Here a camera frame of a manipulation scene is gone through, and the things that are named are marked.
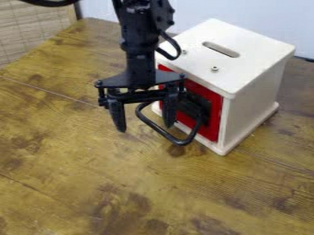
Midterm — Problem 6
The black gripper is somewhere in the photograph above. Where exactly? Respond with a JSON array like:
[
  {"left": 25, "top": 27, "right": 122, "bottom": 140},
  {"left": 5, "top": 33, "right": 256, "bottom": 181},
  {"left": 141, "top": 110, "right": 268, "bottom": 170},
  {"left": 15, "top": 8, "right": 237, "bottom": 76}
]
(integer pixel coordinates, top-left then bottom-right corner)
[{"left": 94, "top": 71, "right": 186, "bottom": 132}]

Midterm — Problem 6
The black drawer handle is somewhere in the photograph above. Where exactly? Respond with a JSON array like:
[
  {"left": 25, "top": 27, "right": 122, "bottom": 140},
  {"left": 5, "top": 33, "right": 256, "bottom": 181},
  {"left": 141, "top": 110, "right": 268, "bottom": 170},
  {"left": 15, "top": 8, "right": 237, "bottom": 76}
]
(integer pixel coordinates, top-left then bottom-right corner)
[{"left": 134, "top": 92, "right": 210, "bottom": 146}]

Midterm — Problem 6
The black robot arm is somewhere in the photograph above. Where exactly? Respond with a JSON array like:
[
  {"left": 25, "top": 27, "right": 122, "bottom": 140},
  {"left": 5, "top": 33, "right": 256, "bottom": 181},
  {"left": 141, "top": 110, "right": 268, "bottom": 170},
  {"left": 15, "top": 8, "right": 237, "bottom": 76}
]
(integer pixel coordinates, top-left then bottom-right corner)
[{"left": 94, "top": 0, "right": 185, "bottom": 131}]

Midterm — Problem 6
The white wooden box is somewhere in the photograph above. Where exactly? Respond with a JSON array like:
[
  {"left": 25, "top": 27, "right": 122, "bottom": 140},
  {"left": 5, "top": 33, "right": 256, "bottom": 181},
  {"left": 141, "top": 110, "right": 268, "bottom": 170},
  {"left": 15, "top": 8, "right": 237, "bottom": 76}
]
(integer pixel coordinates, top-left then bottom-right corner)
[{"left": 156, "top": 19, "right": 293, "bottom": 155}]

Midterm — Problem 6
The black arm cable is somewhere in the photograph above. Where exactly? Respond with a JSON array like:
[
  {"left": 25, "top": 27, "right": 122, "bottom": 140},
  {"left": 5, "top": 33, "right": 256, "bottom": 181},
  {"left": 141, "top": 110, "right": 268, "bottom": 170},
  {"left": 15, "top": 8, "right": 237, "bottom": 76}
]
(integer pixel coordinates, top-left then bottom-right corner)
[{"left": 154, "top": 30, "right": 182, "bottom": 62}]

